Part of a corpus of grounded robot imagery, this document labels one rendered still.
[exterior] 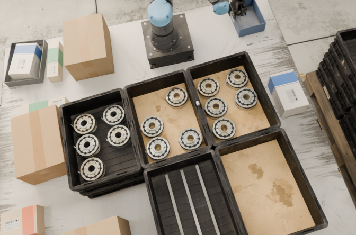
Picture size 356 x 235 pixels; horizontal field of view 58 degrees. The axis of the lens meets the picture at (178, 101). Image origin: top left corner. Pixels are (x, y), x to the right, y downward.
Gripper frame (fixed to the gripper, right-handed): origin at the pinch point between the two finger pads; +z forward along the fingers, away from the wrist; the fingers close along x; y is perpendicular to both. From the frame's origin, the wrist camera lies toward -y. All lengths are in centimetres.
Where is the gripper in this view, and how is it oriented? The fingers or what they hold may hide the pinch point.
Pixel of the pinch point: (234, 17)
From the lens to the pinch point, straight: 187.9
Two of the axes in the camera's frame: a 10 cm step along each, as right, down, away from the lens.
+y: 2.4, 8.6, -4.4
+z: 0.9, 4.4, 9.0
